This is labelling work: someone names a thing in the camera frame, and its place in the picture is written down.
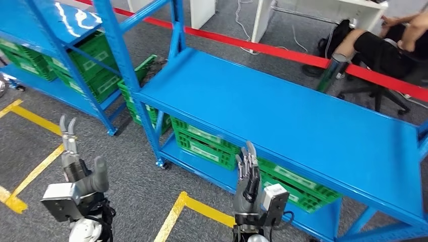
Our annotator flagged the white desk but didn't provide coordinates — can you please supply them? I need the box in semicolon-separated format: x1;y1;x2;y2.
250;0;389;44

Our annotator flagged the red floor tape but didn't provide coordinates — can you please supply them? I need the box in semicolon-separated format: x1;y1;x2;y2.
75;0;428;102

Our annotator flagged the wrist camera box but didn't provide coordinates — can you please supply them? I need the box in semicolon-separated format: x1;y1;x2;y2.
40;183;83;223
260;183;290;227

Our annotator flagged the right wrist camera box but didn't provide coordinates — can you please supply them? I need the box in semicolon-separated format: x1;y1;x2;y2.
260;183;290;227

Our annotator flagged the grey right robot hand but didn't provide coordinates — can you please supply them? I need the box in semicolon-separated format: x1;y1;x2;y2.
233;141;263;215

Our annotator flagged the dark stanchion post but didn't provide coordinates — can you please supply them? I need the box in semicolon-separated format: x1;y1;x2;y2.
315;53;351;94

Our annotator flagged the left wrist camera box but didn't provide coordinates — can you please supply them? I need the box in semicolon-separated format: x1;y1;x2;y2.
40;183;83;223

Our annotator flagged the black backpack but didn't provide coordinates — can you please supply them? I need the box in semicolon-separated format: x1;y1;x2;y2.
316;19;355;61

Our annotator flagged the black cable bundle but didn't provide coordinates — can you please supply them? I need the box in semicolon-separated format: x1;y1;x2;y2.
146;56;169;82

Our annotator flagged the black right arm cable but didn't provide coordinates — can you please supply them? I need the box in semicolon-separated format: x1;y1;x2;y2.
269;210;296;242

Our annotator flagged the blue metal shelf rack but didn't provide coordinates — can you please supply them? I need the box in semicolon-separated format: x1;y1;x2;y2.
92;0;428;242
0;0;128;137

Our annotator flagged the white floor cable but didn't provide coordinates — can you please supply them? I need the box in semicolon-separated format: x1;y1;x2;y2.
396;92;428;109
235;0;308;56

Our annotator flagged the black office chair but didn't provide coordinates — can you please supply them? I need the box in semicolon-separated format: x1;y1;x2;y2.
336;50;428;116

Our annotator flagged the white desk leg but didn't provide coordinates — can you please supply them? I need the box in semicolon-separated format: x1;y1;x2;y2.
250;0;276;44
190;0;217;30
127;0;158;13

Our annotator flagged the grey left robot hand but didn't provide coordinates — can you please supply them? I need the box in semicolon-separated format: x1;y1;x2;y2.
59;114;111;195

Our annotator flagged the person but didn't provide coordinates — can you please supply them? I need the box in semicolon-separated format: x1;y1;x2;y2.
301;3;428;81

